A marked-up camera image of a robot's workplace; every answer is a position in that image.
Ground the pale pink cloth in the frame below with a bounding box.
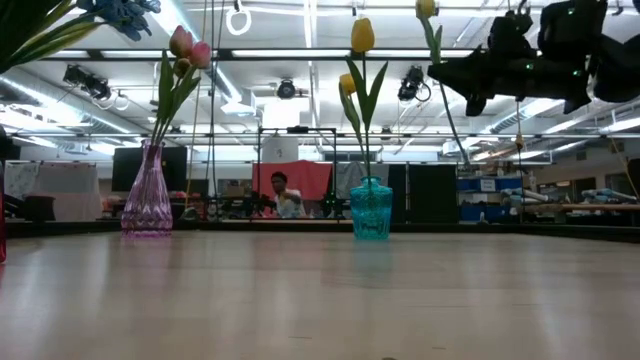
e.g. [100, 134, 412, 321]
[32, 163, 103, 222]

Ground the black metal frame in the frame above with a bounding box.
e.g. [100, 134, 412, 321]
[256, 126, 338, 222]

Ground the dark stool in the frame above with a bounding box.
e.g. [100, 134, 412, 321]
[23, 195, 57, 223]

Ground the blue storage bin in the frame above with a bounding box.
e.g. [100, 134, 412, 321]
[457, 175, 524, 194]
[458, 203, 501, 223]

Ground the black aluminium table frame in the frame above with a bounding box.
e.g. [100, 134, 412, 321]
[0, 219, 640, 245]

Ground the teal glass vase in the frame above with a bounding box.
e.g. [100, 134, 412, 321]
[349, 175, 395, 242]

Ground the black ceiling camera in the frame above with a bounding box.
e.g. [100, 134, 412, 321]
[397, 64, 432, 103]

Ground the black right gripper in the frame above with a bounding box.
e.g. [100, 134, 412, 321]
[427, 0, 609, 117]

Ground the black panel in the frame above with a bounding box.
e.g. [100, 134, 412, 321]
[387, 163, 459, 225]

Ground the ceiling camera cluster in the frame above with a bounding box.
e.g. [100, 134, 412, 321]
[62, 63, 112, 102]

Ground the pink glass vase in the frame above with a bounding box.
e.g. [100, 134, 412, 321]
[120, 139, 175, 239]

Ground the white hanging ring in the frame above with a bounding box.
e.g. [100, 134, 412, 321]
[225, 6, 253, 37]

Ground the person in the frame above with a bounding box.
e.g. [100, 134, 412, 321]
[269, 171, 307, 220]

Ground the grey cloth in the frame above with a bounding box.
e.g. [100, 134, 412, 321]
[331, 161, 391, 225]

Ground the pink artificial tulip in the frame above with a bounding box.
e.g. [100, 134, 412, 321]
[152, 24, 195, 146]
[157, 57, 196, 146]

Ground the pink tulip bunch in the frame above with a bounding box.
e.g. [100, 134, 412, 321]
[159, 41, 213, 146]

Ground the blue artificial flower spray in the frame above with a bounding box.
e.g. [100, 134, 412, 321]
[0, 0, 162, 75]

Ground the black screen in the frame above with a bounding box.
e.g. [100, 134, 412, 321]
[110, 146, 189, 193]

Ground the hanging cable with plug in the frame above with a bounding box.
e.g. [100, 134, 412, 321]
[513, 97, 526, 166]

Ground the red cloth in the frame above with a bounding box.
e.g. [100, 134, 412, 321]
[251, 159, 334, 220]

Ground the white cloth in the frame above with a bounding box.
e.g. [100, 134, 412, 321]
[2, 162, 41, 201]

